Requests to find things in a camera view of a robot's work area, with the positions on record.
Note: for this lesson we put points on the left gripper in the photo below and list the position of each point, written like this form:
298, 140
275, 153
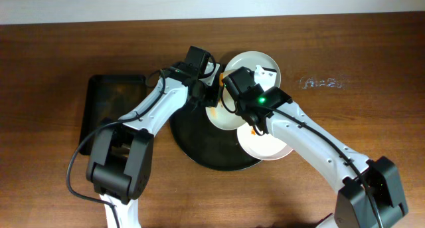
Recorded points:
206, 96

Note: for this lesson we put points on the white pink plate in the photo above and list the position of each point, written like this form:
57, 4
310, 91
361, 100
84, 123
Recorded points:
264, 147

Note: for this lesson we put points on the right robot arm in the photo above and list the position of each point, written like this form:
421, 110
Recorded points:
369, 192

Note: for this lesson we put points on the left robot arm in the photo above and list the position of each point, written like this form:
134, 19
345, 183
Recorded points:
120, 161

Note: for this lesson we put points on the round black tray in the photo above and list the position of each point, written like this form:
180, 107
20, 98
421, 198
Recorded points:
206, 144

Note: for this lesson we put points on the rectangular black tray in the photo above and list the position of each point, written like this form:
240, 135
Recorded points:
111, 96

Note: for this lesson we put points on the pale green plate top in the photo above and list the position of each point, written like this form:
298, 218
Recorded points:
250, 59

